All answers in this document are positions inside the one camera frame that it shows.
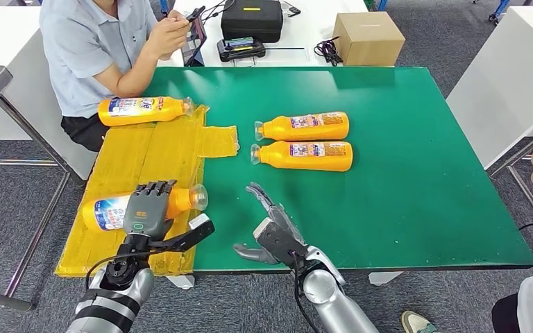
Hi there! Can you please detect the blue cart leg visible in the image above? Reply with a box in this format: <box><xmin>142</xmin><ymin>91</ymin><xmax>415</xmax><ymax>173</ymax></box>
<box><xmin>488</xmin><ymin>0</ymin><xmax>512</xmax><ymax>23</ymax></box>

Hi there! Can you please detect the black carrying case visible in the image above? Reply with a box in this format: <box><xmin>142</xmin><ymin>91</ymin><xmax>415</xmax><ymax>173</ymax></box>
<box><xmin>221</xmin><ymin>0</ymin><xmax>285</xmax><ymax>44</ymax></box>

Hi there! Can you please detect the black handheld controller with screen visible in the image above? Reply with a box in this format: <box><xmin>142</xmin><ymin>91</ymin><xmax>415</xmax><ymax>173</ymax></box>
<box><xmin>216</xmin><ymin>36</ymin><xmax>267</xmax><ymax>63</ymax></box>

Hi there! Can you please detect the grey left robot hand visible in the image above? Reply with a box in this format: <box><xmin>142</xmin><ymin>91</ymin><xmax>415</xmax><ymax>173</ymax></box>
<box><xmin>123</xmin><ymin>180</ymin><xmax>178</xmax><ymax>242</ymax></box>

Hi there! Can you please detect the tablet computer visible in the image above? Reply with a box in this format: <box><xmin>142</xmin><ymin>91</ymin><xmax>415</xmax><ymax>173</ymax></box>
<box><xmin>181</xmin><ymin>18</ymin><xmax>208</xmax><ymax>67</ymax></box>

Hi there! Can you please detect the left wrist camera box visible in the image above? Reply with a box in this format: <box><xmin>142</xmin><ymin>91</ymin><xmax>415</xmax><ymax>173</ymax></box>
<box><xmin>153</xmin><ymin>213</ymin><xmax>216</xmax><ymax>254</ymax></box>

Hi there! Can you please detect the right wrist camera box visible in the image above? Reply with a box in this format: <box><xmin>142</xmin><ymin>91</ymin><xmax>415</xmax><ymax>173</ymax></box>
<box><xmin>253</xmin><ymin>218</ymin><xmax>309</xmax><ymax>268</ymax></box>

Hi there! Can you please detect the yellow plastic sheet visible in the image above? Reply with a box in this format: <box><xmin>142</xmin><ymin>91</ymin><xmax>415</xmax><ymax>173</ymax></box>
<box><xmin>55</xmin><ymin>104</ymin><xmax>241</xmax><ymax>278</ymax></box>

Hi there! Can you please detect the brown cardboard box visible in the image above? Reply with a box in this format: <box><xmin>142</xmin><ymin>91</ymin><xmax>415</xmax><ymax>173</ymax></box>
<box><xmin>332</xmin><ymin>11</ymin><xmax>406</xmax><ymax>67</ymax></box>

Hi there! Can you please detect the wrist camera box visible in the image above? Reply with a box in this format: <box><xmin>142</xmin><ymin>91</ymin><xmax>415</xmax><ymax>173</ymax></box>
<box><xmin>153</xmin><ymin>213</ymin><xmax>216</xmax><ymax>254</ymax></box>
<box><xmin>253</xmin><ymin>218</ymin><xmax>309</xmax><ymax>268</ymax></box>

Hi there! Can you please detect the black smartphone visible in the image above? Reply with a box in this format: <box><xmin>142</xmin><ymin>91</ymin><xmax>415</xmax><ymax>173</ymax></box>
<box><xmin>185</xmin><ymin>5</ymin><xmax>207</xmax><ymax>23</ymax></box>

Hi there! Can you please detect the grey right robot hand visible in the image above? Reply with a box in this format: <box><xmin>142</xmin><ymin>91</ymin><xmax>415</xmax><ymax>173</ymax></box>
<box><xmin>232</xmin><ymin>182</ymin><xmax>309</xmax><ymax>270</ymax></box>

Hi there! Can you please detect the person's right hand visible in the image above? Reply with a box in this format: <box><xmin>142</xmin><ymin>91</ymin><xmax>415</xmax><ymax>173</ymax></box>
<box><xmin>146</xmin><ymin>22</ymin><xmax>192</xmax><ymax>60</ymax></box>

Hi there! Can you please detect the white table foot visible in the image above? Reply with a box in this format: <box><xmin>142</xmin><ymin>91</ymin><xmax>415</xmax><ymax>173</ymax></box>
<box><xmin>165</xmin><ymin>275</ymin><xmax>196</xmax><ymax>291</ymax></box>
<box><xmin>368</xmin><ymin>271</ymin><xmax>405</xmax><ymax>287</ymax></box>

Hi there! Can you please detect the orange detergent bottle clear cap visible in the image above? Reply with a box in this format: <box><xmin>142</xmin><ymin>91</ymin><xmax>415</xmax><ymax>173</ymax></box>
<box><xmin>97</xmin><ymin>95</ymin><xmax>195</xmax><ymax>128</ymax></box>
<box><xmin>250</xmin><ymin>140</ymin><xmax>354</xmax><ymax>173</ymax></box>
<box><xmin>253</xmin><ymin>111</ymin><xmax>350</xmax><ymax>142</ymax></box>
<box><xmin>81</xmin><ymin>183</ymin><xmax>208</xmax><ymax>234</ymax></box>

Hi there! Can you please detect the white table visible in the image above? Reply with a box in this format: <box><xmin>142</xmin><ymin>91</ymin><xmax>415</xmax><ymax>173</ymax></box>
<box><xmin>0</xmin><ymin>5</ymin><xmax>99</xmax><ymax>180</ymax></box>
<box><xmin>165</xmin><ymin>0</ymin><xmax>371</xmax><ymax>69</ymax></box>
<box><xmin>446</xmin><ymin>5</ymin><xmax>533</xmax><ymax>251</ymax></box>

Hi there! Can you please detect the black cable bundle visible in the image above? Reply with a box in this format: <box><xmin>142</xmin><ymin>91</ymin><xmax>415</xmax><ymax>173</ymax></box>
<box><xmin>313</xmin><ymin>35</ymin><xmax>345</xmax><ymax>67</ymax></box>

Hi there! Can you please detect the small black device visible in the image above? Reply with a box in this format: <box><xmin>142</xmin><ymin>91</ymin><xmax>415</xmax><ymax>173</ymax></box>
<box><xmin>282</xmin><ymin>0</ymin><xmax>303</xmax><ymax>17</ymax></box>

